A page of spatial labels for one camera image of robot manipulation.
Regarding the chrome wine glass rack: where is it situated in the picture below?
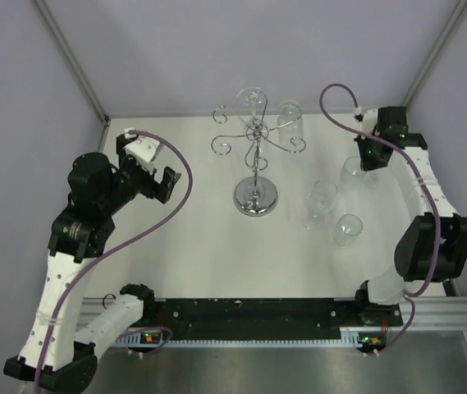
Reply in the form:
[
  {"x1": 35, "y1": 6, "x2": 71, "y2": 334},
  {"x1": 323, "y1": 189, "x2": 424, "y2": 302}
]
[{"x1": 210, "y1": 105, "x2": 307, "y2": 218}]

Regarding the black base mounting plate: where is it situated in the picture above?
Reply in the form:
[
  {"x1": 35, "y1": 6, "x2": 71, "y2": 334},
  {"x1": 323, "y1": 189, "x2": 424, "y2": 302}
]
[{"x1": 139, "y1": 298, "x2": 403, "y2": 341}]

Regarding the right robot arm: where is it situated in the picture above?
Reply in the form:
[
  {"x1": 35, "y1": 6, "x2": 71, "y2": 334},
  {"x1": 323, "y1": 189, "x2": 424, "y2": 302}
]
[{"x1": 353, "y1": 106, "x2": 467, "y2": 325}]

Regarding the aluminium frame rail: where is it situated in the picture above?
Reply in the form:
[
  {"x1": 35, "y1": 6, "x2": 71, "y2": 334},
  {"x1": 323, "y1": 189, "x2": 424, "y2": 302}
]
[{"x1": 35, "y1": 293, "x2": 467, "y2": 336}]

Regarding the controller board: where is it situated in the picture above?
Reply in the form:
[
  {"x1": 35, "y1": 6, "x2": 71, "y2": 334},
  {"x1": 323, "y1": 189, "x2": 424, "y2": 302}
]
[
  {"x1": 113, "y1": 326, "x2": 173, "y2": 349},
  {"x1": 339, "y1": 327, "x2": 388, "y2": 352}
]

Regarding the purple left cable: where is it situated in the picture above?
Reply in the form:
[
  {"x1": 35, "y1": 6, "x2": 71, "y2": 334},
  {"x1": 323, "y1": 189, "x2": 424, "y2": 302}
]
[{"x1": 34, "y1": 129, "x2": 195, "y2": 394}]

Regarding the right controller board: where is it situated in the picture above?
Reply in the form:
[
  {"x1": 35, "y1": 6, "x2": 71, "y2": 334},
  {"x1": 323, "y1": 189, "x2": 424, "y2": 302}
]
[{"x1": 339, "y1": 327, "x2": 388, "y2": 352}]

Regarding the etched clear wine glass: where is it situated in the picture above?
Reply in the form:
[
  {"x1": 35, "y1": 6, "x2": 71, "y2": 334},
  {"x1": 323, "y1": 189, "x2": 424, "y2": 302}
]
[{"x1": 237, "y1": 87, "x2": 268, "y2": 123}]

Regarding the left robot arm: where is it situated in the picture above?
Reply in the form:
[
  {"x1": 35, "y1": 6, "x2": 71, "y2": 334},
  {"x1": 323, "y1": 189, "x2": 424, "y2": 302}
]
[{"x1": 3, "y1": 129, "x2": 182, "y2": 393}]

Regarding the tall clear wine glass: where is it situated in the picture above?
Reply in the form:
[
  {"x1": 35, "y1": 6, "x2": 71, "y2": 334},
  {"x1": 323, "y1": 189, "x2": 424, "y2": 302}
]
[{"x1": 340, "y1": 156, "x2": 381, "y2": 191}]

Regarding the clear ribbed glass tumbler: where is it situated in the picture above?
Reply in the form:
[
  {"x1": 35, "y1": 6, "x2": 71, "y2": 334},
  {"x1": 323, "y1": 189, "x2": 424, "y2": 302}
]
[{"x1": 277, "y1": 100, "x2": 303, "y2": 149}]

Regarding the left controller board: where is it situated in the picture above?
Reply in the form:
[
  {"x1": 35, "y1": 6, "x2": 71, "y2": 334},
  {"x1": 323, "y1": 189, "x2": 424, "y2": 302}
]
[{"x1": 113, "y1": 326, "x2": 173, "y2": 349}]

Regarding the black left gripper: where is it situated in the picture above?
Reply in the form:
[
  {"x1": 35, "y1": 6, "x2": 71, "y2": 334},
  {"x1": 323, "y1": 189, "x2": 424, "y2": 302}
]
[{"x1": 100, "y1": 136, "x2": 180, "y2": 214}]

